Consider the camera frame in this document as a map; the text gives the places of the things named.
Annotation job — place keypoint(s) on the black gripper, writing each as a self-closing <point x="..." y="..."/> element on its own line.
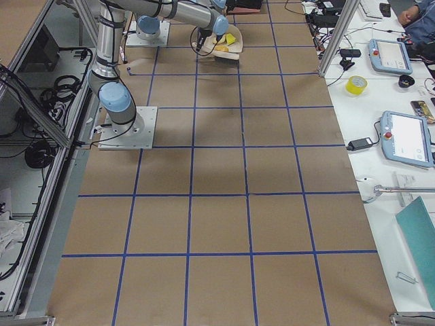
<point x="204" y="34"/>

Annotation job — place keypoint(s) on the pale melon rind slice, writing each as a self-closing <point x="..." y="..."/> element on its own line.
<point x="219" y="39"/>

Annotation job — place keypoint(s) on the yellow sponge piece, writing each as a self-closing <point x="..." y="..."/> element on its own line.
<point x="230" y="39"/>

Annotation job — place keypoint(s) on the white plastic dustpan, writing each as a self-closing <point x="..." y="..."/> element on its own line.
<point x="208" y="48"/>

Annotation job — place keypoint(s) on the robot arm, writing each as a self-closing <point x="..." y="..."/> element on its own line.
<point x="106" y="32"/>
<point x="207" y="16"/>

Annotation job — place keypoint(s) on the bin with black bag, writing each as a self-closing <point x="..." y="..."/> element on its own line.
<point x="243" y="6"/>

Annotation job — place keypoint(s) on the yellow tape roll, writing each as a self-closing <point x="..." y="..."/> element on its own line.
<point x="356" y="85"/>

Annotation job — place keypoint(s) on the blue teach pendant far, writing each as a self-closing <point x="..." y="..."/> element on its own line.
<point x="389" y="57"/>

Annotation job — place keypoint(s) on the blue teach pendant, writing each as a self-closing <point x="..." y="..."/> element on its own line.
<point x="405" y="138"/>
<point x="389" y="57"/>

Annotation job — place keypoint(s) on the black power adapter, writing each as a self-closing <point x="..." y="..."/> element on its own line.
<point x="359" y="144"/>

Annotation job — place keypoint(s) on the blue teach pendant near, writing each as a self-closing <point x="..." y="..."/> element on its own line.
<point x="405" y="138"/>

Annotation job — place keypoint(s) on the green board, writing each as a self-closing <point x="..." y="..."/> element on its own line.
<point x="418" y="231"/>

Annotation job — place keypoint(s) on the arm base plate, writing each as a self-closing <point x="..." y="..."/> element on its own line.
<point x="137" y="38"/>
<point x="139" y="136"/>

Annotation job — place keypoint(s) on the aluminium frame post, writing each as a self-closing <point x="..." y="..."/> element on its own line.
<point x="341" y="27"/>

